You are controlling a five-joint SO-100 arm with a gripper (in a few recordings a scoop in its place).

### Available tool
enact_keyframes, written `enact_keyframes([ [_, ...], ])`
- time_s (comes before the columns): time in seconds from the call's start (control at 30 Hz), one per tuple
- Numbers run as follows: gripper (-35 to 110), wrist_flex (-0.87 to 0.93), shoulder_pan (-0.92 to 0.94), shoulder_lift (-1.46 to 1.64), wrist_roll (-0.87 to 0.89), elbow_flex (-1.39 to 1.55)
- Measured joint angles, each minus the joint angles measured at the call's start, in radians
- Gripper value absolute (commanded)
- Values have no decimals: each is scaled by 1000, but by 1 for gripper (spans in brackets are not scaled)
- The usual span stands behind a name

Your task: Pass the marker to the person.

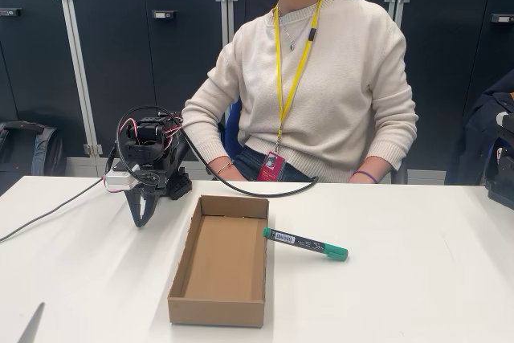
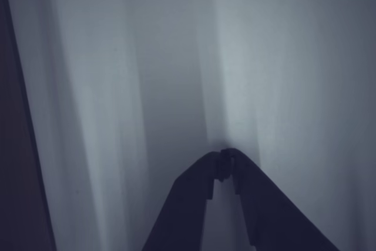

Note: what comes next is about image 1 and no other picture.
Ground person's left forearm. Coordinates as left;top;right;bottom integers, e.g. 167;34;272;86
349;109;418;184

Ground yellow lanyard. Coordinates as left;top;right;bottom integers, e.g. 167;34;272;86
274;0;327;153

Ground silver pendant necklace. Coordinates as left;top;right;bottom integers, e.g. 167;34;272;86
279;9;319;53

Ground grey power cable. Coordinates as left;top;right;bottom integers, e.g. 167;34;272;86
0;176;108;243

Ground open brown cardboard box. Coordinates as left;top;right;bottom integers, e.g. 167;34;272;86
167;194;270;329

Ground red name badge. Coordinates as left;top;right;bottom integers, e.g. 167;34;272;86
259;149;288;182

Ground grey black backpack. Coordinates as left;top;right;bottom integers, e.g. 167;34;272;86
0;120;67;196

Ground cream knit sweater torso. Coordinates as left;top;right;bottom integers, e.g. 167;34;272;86
181;0;418;184

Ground purple wrist band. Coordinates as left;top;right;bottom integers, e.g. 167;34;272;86
354;169;380;185

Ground person's right forearm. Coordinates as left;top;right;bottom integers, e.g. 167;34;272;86
181;93;242;180

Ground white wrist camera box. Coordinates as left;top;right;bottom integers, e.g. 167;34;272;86
104;169;137;194

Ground blue jeans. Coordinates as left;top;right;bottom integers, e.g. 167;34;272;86
231;145;322;182

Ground dark navy jacket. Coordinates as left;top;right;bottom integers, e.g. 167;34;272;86
444;69;514;186

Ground person's right hand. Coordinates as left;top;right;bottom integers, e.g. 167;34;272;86
222;164;247;182

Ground green capped marker pen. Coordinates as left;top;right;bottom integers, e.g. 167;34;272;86
262;227;349;263

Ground thick black camera cable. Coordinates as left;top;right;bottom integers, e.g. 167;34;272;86
104;105;320;198

